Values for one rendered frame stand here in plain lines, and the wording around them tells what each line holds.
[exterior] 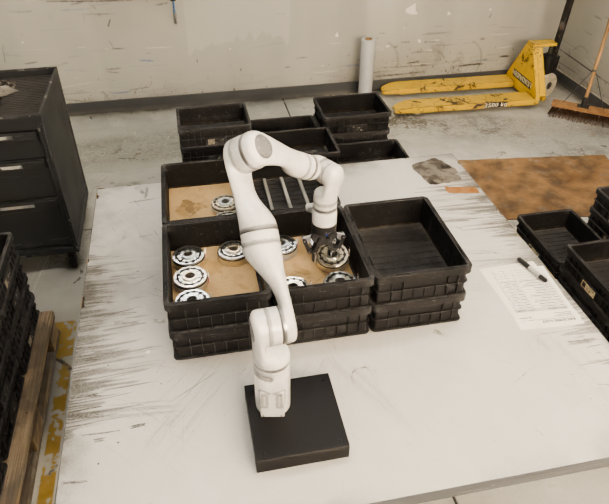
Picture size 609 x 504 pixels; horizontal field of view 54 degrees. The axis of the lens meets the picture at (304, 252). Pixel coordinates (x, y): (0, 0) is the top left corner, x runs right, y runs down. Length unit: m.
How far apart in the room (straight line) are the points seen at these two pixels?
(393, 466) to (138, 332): 0.87
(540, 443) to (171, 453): 0.95
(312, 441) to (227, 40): 3.85
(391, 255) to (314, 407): 0.61
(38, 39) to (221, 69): 1.35
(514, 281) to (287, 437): 1.01
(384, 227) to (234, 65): 3.14
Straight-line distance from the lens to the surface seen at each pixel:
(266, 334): 1.38
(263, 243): 1.39
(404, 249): 2.03
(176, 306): 1.67
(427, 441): 1.66
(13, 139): 3.05
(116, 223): 2.45
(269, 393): 1.54
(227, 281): 1.88
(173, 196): 2.31
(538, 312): 2.09
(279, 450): 1.56
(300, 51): 5.08
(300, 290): 1.69
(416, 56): 5.39
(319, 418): 1.61
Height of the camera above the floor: 2.04
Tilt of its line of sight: 37 degrees down
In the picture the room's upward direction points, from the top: straight up
